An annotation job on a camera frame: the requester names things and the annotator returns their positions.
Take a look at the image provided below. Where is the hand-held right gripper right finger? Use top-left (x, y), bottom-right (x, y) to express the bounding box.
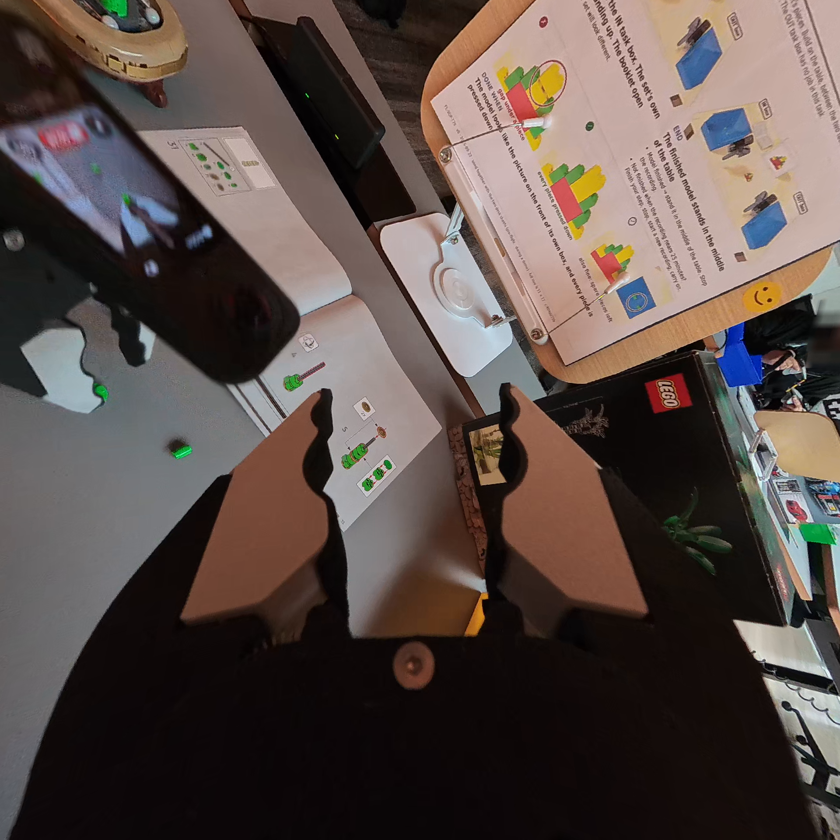
top-left (484, 384), bottom-right (651, 632)

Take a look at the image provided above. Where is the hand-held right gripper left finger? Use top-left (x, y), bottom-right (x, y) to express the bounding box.
top-left (180, 388), bottom-right (352, 641)

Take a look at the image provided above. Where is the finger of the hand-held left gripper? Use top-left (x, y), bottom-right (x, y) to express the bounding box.
top-left (21, 323), bottom-right (107, 414)

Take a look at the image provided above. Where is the grey desk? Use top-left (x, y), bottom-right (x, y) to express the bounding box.
top-left (0, 0), bottom-right (547, 840)

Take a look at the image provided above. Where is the black toy set box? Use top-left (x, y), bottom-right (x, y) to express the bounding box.
top-left (448, 351), bottom-right (816, 627)

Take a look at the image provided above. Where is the open instruction booklet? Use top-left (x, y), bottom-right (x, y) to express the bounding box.
top-left (140, 126), bottom-right (445, 531)

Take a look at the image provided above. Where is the white stand base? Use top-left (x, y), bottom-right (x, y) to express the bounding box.
top-left (379, 211), bottom-right (515, 379)

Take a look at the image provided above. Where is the black electronic box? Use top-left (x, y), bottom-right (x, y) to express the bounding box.
top-left (251, 16), bottom-right (418, 228)

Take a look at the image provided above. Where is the blue plastic bin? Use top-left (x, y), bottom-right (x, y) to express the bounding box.
top-left (717, 323), bottom-right (766, 388)

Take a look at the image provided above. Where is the tan toy brick model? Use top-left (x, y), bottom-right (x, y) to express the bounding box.
top-left (33, 0), bottom-right (189, 108)

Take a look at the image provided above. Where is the black and white rug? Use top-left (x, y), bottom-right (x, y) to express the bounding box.
top-left (751, 646), bottom-right (840, 815)

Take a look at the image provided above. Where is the round wooden table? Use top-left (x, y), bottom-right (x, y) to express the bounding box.
top-left (420, 0), bottom-right (836, 386)

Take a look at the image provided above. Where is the printed instruction sheet board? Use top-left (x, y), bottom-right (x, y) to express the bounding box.
top-left (430, 0), bottom-right (840, 366)

